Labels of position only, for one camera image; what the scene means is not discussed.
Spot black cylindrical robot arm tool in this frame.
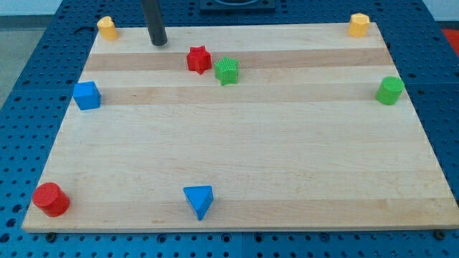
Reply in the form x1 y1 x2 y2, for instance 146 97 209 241
141 0 168 46

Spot green star block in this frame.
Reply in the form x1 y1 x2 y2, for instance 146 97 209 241
214 57 239 86

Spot red star block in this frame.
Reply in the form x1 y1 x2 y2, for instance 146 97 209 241
186 46 212 75

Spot light wooden board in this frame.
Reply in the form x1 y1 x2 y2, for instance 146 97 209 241
22 23 458 233

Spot blue triangle block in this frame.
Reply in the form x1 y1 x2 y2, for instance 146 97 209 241
183 185 214 221

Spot blue cube block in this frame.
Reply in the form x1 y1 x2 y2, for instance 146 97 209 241
72 81 101 110

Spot yellow heart block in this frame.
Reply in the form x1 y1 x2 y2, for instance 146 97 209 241
97 16 118 41

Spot yellow hexagon block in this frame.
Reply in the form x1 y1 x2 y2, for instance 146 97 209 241
348 13 370 38

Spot green cylinder block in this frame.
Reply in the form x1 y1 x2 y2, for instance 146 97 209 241
376 76 405 105

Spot red cylinder block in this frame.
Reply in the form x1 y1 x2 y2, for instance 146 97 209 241
32 182 70 217

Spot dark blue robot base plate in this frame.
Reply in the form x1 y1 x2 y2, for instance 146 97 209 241
198 0 276 13

